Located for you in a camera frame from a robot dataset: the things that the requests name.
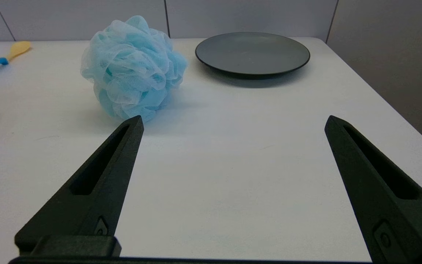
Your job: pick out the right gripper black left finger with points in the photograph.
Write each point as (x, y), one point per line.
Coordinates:
(97, 190)

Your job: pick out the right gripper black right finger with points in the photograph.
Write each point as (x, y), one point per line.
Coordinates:
(379, 205)

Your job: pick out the light blue mesh bath loofah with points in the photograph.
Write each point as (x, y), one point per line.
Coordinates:
(134, 69)

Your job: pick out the dark grey round plate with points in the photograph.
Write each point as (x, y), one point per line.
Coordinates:
(251, 53)

